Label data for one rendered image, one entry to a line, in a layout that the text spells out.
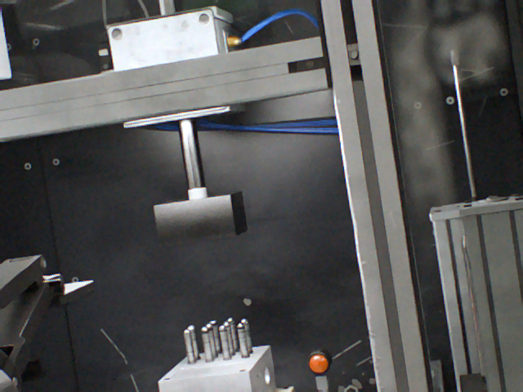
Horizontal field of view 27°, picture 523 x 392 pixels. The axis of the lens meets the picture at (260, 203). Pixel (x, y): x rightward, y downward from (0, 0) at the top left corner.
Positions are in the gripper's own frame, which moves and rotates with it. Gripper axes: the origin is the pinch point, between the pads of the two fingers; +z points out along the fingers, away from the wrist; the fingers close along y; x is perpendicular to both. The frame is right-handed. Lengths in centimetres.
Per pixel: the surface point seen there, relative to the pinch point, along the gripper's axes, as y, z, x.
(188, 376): -9.7, 34.0, 1.8
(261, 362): -10.2, 39.6, -4.8
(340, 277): -6, 64, -11
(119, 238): 3, 64, 17
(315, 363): -11.3, 41.1, -10.2
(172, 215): 6.7, 39.4, 2.2
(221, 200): 7.5, 39.4, -3.3
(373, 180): 8.1, 21.5, -20.9
